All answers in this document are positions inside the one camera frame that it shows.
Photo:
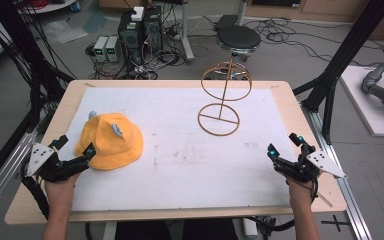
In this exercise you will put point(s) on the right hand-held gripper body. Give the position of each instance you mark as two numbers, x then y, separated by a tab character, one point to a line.
301	170

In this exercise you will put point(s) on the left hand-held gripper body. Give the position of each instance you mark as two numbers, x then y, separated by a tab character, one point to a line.
58	170

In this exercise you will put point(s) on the yellow bucket hat grey ears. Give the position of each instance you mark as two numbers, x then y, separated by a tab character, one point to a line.
108	146

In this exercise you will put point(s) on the person's left hand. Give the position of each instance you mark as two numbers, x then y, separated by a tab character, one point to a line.
61	190

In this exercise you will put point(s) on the person's right hand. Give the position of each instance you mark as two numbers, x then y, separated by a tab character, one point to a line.
300	193

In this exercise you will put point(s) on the black tape cross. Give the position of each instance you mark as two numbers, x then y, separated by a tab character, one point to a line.
335	222

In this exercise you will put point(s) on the white platform board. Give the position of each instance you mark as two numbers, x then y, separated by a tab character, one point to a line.
363	110

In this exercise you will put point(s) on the white table mat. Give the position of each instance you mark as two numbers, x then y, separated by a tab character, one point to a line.
180	173

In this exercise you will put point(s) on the grey power supply unit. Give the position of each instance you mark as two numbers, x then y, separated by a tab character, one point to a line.
112	49
100	48

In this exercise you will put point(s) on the clear plastic sheet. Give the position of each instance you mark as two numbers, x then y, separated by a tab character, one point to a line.
65	31

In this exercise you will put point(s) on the person's dark trousers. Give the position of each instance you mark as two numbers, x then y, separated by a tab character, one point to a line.
176	230

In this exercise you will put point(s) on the black round stool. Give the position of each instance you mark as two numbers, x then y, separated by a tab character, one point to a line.
238	37

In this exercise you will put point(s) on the black computer tower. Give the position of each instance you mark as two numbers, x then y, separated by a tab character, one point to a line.
130	36
152	28

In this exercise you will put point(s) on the white box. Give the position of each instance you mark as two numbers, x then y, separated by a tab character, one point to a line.
138	13

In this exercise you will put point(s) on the aluminium rail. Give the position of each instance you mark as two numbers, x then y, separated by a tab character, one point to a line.
3	176
340	186

